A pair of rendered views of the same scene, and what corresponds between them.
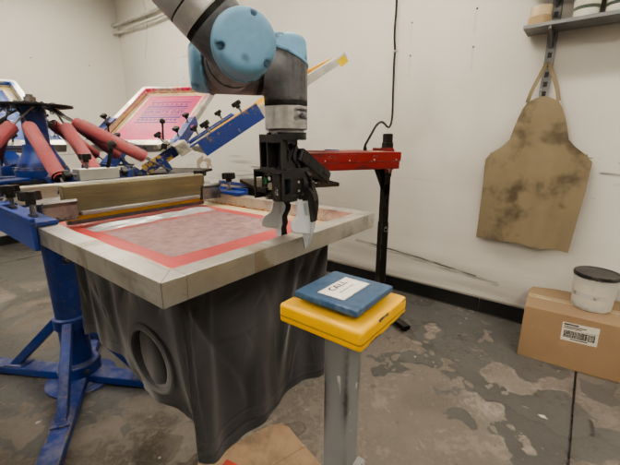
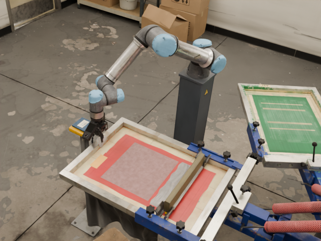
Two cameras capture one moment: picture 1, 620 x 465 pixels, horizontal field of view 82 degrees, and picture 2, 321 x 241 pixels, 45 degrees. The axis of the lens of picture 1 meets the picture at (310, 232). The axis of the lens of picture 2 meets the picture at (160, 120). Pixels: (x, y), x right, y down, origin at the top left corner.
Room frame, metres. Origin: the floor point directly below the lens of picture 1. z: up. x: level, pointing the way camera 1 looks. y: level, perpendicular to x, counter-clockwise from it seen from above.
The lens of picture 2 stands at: (2.35, 0.08, 2.50)
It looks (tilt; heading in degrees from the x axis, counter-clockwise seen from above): 38 degrees down; 169
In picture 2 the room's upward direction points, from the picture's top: 5 degrees clockwise
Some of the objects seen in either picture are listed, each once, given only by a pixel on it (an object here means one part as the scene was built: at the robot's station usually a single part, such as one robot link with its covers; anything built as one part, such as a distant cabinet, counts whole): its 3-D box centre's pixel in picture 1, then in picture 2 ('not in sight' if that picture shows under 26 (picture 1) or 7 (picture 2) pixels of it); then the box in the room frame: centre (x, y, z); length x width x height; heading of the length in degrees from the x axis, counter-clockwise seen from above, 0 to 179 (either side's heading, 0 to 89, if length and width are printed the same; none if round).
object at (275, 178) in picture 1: (284, 167); (98, 123); (0.64, 0.05, 1.12); 0.09 x 0.08 x 0.12; 142
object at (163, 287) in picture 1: (185, 218); (151, 171); (0.90, 0.32, 0.97); 0.79 x 0.58 x 0.04; 52
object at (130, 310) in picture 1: (135, 315); not in sight; (0.72, 0.39, 0.79); 0.46 x 0.09 x 0.33; 52
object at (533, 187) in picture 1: (535, 158); not in sight; (2.10, -1.31, 1.06); 0.53 x 0.07 x 1.05; 52
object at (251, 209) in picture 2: not in sight; (250, 212); (1.24, 0.77, 1.02); 0.17 x 0.06 x 0.05; 52
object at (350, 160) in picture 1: (338, 159); not in sight; (2.08, -0.16, 1.06); 0.61 x 0.46 x 0.12; 112
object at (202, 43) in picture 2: not in sight; (201, 50); (0.27, 0.70, 1.37); 0.13 x 0.12 x 0.14; 21
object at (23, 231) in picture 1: (25, 223); (211, 158); (0.83, 0.68, 0.98); 0.30 x 0.05 x 0.07; 52
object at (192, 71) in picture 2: not in sight; (198, 66); (0.26, 0.70, 1.25); 0.15 x 0.15 x 0.10
